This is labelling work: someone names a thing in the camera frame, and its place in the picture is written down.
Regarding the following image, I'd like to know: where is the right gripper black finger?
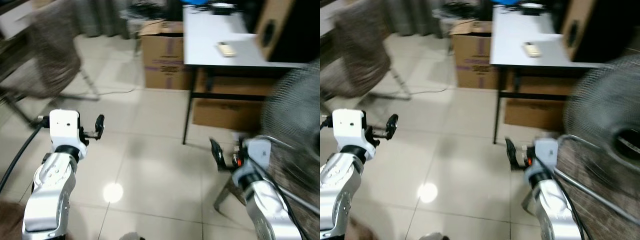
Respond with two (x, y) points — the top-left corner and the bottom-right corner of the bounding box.
(209, 138), (226, 172)
(504, 137), (519, 171)

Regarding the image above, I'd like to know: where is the grey floor fan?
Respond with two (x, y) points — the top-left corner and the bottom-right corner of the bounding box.
(259, 61), (321, 168)
(564, 54), (640, 177)

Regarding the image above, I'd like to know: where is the plain brown cardboard box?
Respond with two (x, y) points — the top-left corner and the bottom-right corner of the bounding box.
(192, 69), (279, 134)
(503, 69), (582, 133)

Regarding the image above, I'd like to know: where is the chair draped with brown cloth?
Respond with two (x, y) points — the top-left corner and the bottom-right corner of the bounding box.
(0, 0), (102, 102)
(320, 0), (414, 102)

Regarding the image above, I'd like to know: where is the cardboard box with purple print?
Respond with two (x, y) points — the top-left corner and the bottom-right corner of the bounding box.
(139, 20), (194, 91)
(449, 19), (501, 91)

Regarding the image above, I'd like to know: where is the grey curtain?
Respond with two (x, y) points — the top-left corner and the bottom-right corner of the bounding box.
(74, 0), (128, 39)
(384, 0), (438, 37)

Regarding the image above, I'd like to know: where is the white table with black legs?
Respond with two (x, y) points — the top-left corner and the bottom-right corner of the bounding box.
(489, 4), (610, 146)
(181, 4), (312, 146)

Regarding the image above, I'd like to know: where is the brown and black speaker box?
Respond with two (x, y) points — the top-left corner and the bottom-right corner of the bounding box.
(254, 0), (321, 64)
(560, 0), (640, 64)

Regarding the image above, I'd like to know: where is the small white device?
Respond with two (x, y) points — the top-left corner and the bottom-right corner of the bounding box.
(519, 2), (549, 14)
(209, 2), (239, 14)

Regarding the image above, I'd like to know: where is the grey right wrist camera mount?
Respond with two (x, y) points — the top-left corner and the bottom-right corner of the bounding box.
(533, 138), (559, 172)
(242, 138), (273, 174)

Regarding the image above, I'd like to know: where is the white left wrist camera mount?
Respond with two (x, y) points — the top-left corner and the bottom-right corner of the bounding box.
(48, 109), (89, 151)
(332, 109), (370, 151)

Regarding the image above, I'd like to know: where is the thin grey floor cable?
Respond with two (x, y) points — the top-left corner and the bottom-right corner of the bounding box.
(96, 88), (137, 97)
(409, 88), (449, 97)

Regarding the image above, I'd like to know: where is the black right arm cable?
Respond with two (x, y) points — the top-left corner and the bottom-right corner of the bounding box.
(536, 156), (585, 240)
(252, 162), (303, 240)

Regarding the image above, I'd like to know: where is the brown chair with metal frame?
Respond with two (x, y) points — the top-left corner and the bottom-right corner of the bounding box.
(522, 133), (640, 240)
(214, 134), (321, 240)

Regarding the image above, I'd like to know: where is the black tangled cables pile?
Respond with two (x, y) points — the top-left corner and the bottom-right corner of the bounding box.
(121, 2), (172, 24)
(434, 2), (482, 24)

